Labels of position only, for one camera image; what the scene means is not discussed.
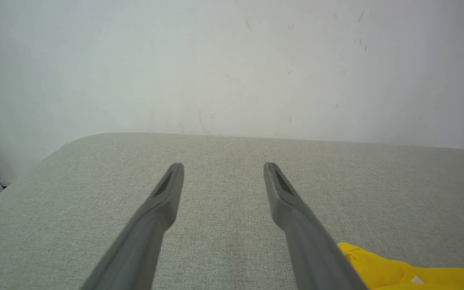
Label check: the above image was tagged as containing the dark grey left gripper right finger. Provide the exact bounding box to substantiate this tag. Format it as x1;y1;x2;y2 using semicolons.
263;162;368;290

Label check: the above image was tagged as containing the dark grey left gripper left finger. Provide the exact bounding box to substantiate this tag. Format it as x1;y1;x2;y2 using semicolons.
80;162;185;290

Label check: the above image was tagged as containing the yellow cartoon tiger T-shirt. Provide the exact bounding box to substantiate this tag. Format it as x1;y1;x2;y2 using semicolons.
337;242;464;290

